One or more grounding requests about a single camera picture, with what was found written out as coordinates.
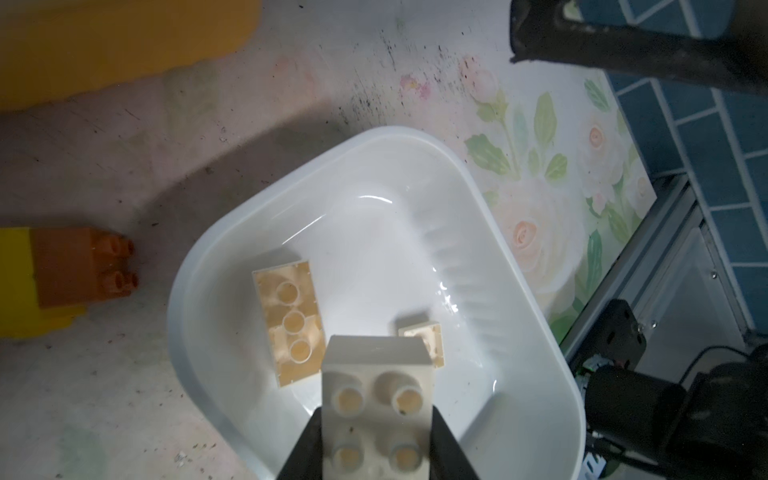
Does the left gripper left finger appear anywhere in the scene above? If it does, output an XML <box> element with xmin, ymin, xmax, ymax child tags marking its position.
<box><xmin>276</xmin><ymin>407</ymin><xmax>323</xmax><ymax>480</ymax></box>

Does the white 2x4 lego brick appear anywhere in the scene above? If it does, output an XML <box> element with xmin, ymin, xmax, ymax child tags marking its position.
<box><xmin>321</xmin><ymin>335</ymin><xmax>435</xmax><ymax>479</ymax></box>

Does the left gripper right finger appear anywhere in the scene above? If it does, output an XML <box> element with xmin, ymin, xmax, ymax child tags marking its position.
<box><xmin>428</xmin><ymin>406</ymin><xmax>479</xmax><ymax>480</ymax></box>

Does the yellow plastic bin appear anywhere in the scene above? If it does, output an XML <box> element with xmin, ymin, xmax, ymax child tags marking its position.
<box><xmin>1</xmin><ymin>0</ymin><xmax>261</xmax><ymax>112</ymax></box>

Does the small white 2x2 lego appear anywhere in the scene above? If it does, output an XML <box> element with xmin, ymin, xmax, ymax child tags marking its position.
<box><xmin>398</xmin><ymin>321</ymin><xmax>445</xmax><ymax>369</ymax></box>

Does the yellow brown lego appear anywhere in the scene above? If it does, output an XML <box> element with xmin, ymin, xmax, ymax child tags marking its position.
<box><xmin>1</xmin><ymin>227</ymin><xmax>138</xmax><ymax>339</ymax></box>

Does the cream 2x4 lego brick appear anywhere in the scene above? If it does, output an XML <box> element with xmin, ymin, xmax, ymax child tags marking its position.
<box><xmin>252</xmin><ymin>261</ymin><xmax>326</xmax><ymax>387</ymax></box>

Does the white plastic bin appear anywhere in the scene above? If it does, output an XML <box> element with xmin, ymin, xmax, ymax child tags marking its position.
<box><xmin>167</xmin><ymin>127</ymin><xmax>585</xmax><ymax>479</ymax></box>

